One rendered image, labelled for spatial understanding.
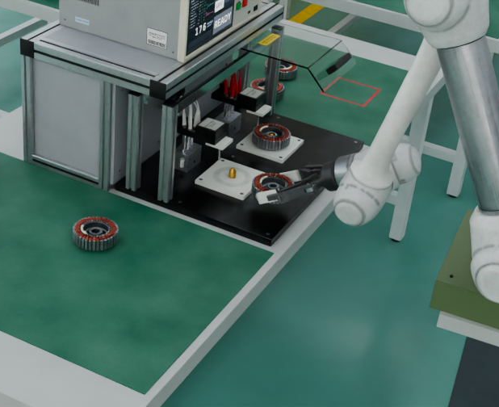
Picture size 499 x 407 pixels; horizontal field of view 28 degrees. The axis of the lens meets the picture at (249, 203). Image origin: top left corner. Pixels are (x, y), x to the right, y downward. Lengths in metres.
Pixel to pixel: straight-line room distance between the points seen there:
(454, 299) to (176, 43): 0.94
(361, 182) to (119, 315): 0.62
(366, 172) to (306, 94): 1.11
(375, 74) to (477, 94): 1.52
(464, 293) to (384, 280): 1.42
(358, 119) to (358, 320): 0.76
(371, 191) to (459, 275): 0.32
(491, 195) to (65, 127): 1.17
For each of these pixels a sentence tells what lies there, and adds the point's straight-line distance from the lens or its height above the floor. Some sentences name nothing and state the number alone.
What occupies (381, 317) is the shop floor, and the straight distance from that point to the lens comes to 3.64.
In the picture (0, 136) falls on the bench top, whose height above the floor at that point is 0.75.
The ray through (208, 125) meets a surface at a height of 0.92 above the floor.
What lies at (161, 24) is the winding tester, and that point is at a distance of 2.62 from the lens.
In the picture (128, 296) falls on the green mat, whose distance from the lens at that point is 2.37.
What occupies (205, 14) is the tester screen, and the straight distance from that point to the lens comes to 2.66.
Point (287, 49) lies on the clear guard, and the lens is 2.88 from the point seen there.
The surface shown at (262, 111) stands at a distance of 2.93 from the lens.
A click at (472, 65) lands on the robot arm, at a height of 1.41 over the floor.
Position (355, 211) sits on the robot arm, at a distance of 2.28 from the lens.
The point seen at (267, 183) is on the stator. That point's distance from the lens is 2.67.
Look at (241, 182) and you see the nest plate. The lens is 2.76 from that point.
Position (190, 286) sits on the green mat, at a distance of 2.41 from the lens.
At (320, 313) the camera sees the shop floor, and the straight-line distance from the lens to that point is 3.61.
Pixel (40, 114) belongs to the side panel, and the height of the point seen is 0.91.
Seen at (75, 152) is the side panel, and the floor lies 0.83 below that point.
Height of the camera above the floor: 2.20
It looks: 32 degrees down
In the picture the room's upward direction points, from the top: 6 degrees clockwise
